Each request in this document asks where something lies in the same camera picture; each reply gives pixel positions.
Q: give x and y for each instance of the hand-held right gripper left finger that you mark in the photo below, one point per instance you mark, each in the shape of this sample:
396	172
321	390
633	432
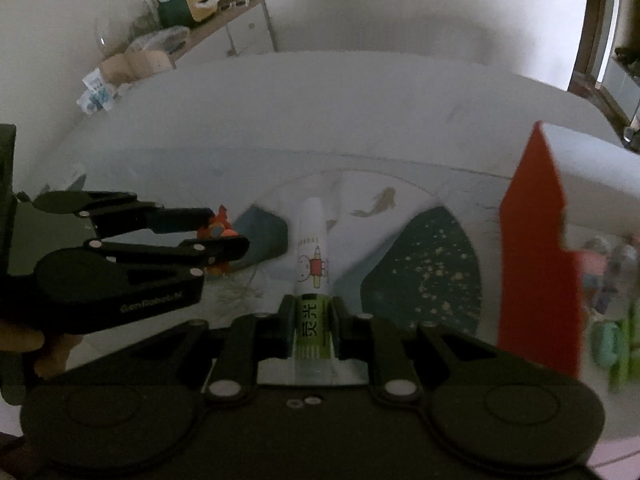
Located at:
286	330

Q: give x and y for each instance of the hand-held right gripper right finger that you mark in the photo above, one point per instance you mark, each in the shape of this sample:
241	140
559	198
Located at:
336	330

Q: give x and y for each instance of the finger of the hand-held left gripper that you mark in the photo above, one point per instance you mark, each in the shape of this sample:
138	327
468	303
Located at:
185	219
225	249

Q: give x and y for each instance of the orange toy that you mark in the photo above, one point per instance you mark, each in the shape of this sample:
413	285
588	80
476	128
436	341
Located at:
220	232

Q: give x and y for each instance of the white tube with green label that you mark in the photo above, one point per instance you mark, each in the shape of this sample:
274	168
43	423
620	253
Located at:
312	270

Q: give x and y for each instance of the red cardboard box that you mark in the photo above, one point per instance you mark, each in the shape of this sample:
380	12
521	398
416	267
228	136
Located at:
535	260

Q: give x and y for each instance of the pink cactus pot figurine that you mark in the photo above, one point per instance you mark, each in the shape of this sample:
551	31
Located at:
595	265

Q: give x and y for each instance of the teal plastic toy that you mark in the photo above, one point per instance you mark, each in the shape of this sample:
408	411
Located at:
606	346

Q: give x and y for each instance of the person's left hand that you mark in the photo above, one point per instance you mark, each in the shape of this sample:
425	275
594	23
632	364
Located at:
20	340

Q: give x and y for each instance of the printed table mat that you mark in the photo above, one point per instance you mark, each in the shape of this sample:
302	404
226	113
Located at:
425	270

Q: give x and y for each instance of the blue and white packet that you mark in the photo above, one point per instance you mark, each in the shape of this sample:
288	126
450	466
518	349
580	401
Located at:
97	92

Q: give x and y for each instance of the tan cardboard box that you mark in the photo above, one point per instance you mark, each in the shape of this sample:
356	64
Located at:
135	65

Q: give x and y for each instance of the clear plastic bag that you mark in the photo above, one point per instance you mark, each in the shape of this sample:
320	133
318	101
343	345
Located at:
125	30

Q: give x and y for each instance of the white dresser with wooden top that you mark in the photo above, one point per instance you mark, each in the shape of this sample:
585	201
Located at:
250	30

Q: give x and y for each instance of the green tissue box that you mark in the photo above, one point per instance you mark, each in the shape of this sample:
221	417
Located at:
174	10

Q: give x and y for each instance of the tan tissue box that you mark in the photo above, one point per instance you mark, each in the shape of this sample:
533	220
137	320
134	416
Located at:
202	6

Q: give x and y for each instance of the brown door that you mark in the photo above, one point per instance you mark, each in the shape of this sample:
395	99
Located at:
587	35

